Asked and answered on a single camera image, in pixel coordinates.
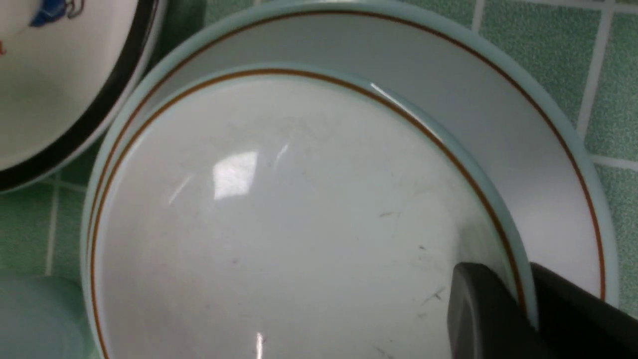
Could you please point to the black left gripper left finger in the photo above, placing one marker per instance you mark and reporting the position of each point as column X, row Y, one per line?
column 485, row 322

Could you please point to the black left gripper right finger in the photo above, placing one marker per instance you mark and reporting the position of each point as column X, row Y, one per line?
column 577, row 325

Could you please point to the white bowl brown rim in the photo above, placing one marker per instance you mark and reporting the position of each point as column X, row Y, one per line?
column 277, row 211

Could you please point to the white plate brown rim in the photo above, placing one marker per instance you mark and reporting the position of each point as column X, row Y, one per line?
column 485, row 98

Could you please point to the black-rimmed white bowl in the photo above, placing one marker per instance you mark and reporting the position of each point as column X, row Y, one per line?
column 43, row 317

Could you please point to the black-rimmed cartoon plate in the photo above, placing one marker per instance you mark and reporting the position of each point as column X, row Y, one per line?
column 66, row 69

